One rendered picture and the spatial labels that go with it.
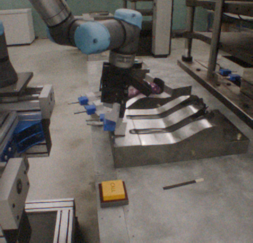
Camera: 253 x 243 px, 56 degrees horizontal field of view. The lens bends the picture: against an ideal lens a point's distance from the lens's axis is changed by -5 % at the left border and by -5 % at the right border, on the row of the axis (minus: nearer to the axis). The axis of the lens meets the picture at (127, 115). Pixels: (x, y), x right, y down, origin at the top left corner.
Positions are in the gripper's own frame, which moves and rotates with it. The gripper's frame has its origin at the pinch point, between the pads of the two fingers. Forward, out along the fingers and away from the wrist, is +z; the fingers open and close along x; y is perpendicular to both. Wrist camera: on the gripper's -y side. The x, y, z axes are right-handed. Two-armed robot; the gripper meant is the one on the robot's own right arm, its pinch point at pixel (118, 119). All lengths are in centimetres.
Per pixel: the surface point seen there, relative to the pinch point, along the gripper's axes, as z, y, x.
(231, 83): 9, -79, -55
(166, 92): 8.0, -29.5, -35.4
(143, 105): 10.7, -16.4, -26.4
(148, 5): 76, -192, -717
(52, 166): 112, 32, -84
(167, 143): 3.0, -15.8, 8.4
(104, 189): 8.7, 5.5, 22.2
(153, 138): 3.7, -12.1, 5.1
